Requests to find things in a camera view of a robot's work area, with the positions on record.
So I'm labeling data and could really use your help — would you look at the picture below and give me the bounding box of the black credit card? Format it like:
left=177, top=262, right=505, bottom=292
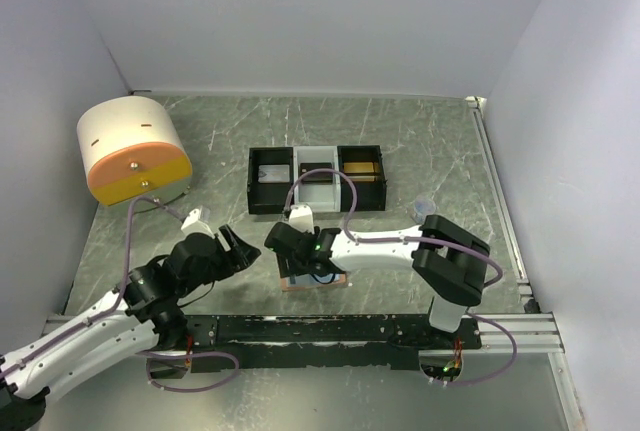
left=299, top=162, right=333, bottom=185

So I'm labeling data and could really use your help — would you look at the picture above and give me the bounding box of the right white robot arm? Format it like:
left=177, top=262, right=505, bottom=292
left=264, top=215, right=494, bottom=349

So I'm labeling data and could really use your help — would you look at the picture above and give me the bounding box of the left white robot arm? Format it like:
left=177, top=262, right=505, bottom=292
left=1, top=225, right=261, bottom=430

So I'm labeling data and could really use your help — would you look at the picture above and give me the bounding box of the white card in tray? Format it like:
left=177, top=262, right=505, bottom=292
left=258, top=164, right=290, bottom=184

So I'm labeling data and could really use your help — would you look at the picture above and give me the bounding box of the gold card in tray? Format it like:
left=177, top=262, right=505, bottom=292
left=343, top=161, right=381, bottom=183

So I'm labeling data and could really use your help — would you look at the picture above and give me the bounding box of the black white three-compartment tray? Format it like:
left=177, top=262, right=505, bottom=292
left=246, top=145, right=387, bottom=215

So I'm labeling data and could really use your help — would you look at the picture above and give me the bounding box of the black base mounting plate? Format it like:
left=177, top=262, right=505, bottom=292
left=175, top=314, right=481, bottom=370

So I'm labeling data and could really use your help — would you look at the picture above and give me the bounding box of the small clear plastic cup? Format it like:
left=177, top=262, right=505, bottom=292
left=410, top=195, right=436, bottom=225

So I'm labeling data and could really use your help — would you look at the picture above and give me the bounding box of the white orange drawer cabinet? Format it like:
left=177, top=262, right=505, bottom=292
left=76, top=96, right=193, bottom=207

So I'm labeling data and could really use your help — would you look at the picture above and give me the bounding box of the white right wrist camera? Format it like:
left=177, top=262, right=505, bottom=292
left=288, top=204, right=315, bottom=234

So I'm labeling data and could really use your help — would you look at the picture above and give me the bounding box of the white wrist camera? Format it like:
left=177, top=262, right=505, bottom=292
left=181, top=206, right=213, bottom=236
left=288, top=204, right=315, bottom=234

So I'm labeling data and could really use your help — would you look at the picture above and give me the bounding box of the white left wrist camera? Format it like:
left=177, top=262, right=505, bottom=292
left=181, top=206, right=213, bottom=236

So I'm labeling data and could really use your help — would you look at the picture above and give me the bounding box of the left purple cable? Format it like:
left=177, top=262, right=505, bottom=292
left=0, top=195, right=241, bottom=393

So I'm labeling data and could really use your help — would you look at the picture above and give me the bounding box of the white aluminium corner rail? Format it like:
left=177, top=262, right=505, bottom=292
left=465, top=96, right=540, bottom=314

